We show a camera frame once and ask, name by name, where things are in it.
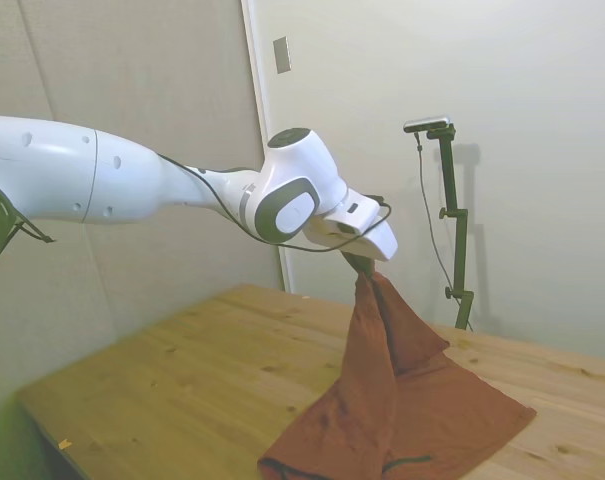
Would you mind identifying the grey bar camera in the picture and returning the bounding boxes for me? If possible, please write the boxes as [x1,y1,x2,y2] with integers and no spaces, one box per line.
[403,115,453,134]

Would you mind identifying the dark olive camera stand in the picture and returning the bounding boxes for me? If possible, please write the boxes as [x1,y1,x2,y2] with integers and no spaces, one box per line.
[424,124,476,331]

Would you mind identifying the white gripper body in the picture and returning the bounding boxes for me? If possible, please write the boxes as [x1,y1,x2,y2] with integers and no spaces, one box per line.
[304,219,399,262]

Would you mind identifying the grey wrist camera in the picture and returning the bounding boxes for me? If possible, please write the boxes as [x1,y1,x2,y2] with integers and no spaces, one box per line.
[326,219,368,239]

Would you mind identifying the white vertical door frame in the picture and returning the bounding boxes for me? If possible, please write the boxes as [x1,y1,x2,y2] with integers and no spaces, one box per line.
[240,0,296,294]

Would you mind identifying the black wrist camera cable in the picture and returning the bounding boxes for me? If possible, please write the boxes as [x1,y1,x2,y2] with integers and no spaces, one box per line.
[0,152,393,251]

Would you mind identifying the rust brown shorts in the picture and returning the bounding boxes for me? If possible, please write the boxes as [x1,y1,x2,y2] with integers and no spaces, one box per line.
[256,269,538,480]

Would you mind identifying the grey wall switch plate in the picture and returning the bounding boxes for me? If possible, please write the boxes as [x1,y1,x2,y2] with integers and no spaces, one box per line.
[273,36,292,75]

